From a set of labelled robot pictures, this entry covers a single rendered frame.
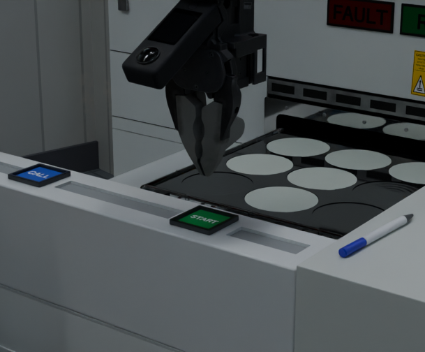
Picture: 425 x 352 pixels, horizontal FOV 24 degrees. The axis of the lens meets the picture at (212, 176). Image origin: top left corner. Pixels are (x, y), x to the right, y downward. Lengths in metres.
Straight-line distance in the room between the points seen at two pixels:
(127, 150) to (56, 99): 2.22
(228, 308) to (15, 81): 3.06
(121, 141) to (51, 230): 0.77
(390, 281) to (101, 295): 0.38
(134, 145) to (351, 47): 0.53
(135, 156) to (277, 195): 0.63
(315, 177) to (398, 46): 0.27
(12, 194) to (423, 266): 0.52
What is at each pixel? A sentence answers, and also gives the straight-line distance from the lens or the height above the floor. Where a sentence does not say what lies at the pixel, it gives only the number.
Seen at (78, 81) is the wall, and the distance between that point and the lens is 4.23.
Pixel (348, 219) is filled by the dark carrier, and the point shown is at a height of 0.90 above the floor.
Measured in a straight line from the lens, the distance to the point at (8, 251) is 1.31.
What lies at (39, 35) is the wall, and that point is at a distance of 4.11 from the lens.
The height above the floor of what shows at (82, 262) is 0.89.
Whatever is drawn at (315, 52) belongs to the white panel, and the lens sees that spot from 1.69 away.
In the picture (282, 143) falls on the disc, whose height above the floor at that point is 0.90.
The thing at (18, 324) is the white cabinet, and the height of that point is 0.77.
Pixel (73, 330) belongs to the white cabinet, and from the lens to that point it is 1.27.
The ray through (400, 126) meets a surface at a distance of 1.63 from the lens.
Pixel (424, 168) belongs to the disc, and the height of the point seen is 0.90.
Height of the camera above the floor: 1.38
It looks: 19 degrees down
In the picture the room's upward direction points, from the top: straight up
